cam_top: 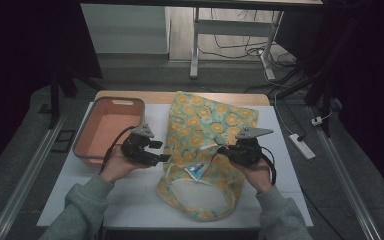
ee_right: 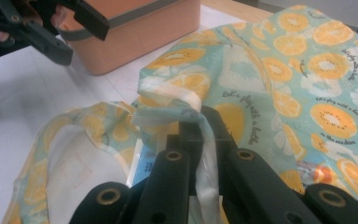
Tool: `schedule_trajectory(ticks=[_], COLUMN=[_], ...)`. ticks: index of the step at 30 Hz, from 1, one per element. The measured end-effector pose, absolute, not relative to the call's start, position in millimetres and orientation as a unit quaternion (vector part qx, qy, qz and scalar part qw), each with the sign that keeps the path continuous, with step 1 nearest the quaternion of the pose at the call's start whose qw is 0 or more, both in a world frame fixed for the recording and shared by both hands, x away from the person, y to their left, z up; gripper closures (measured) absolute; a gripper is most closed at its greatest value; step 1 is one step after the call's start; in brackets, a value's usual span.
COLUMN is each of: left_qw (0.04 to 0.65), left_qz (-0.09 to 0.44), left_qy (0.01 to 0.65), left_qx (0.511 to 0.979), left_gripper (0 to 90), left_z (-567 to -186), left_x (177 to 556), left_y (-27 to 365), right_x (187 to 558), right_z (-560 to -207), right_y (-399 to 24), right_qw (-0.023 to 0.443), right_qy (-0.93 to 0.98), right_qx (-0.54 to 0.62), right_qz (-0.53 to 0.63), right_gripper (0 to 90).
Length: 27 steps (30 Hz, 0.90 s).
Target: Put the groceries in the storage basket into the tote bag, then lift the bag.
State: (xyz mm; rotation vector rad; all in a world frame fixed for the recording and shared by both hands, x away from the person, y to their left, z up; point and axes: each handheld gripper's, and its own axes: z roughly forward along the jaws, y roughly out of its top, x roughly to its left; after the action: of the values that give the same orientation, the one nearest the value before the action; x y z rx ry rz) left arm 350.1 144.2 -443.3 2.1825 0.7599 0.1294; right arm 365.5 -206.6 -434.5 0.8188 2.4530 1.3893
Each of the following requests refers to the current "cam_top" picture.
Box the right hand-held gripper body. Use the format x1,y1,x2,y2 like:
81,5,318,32
227,126,275,168

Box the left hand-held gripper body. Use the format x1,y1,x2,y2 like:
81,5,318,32
120,123,162,168

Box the person's left hand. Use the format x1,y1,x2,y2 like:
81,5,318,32
98,144,148,184

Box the person's right hand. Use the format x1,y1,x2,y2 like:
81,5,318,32
237,155,275,195

